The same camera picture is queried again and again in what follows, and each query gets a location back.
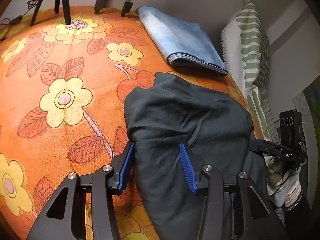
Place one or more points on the right gloved hand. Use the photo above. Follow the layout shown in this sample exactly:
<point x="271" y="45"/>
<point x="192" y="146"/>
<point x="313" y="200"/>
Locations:
<point x="283" y="189"/>

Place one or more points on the orange floral bedsheet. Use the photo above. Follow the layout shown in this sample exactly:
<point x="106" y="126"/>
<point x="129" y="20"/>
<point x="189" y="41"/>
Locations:
<point x="62" y="95"/>

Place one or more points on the green striped white pillow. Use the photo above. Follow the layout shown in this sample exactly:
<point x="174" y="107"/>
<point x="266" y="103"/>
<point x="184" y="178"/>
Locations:
<point x="245" y="48"/>

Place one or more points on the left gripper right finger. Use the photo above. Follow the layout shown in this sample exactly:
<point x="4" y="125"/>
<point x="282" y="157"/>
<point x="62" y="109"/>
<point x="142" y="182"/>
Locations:
<point x="192" y="169"/>

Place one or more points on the dark green pants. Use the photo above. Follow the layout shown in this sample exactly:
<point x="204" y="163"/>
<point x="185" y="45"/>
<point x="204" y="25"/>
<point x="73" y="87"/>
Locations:
<point x="215" y="126"/>

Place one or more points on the folded light blue jeans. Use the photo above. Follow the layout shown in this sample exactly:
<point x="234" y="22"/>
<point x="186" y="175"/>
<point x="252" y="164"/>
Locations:
<point x="181" y="43"/>

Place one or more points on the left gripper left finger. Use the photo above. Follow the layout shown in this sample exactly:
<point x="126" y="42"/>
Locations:
<point x="122" y="165"/>

